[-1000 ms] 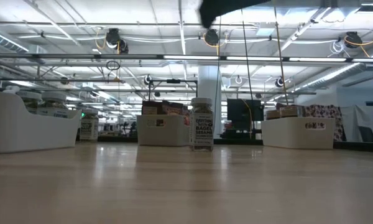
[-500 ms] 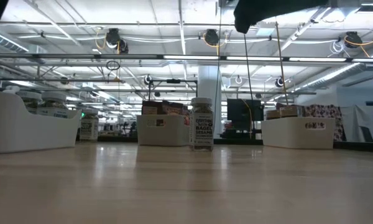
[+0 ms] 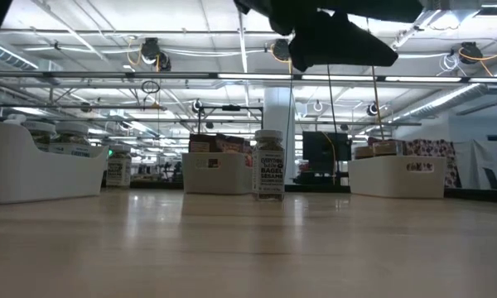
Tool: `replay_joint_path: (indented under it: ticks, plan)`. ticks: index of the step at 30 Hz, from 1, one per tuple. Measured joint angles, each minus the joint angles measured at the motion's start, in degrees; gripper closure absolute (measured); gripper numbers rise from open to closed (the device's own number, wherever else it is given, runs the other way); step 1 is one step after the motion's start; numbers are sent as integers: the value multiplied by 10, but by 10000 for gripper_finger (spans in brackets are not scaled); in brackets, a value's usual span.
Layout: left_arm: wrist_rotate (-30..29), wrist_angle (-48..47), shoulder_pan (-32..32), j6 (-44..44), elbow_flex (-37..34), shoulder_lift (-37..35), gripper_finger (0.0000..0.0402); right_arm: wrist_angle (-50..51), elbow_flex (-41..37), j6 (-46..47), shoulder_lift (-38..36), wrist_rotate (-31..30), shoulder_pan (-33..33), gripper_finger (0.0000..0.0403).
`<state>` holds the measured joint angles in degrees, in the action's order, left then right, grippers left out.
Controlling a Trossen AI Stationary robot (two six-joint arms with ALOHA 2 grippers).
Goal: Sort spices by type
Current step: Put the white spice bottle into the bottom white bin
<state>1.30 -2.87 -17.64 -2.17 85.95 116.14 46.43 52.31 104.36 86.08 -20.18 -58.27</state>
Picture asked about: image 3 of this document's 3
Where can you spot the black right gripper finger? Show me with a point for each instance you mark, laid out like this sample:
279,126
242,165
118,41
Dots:
335,47

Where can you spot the brown orange spice packet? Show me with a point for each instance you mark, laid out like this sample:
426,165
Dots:
248,155
230,145
203,142

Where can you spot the white plastic storage bin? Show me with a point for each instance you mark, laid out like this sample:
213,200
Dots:
397,182
215,178
33,174

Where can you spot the white building column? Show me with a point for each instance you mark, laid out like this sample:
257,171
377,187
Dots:
277,111

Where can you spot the black monitor screen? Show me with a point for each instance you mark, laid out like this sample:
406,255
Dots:
319,151

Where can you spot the floral patterned cloth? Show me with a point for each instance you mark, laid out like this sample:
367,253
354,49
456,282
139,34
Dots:
435,149

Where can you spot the white cloth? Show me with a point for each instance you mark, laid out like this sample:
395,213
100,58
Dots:
466,161

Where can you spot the grey office chair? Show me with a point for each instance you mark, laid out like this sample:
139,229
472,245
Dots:
490,178

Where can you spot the silver air duct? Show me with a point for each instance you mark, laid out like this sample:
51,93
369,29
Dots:
439,100
12,58

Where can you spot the metal ceiling rail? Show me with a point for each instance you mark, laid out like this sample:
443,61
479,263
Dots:
87,75

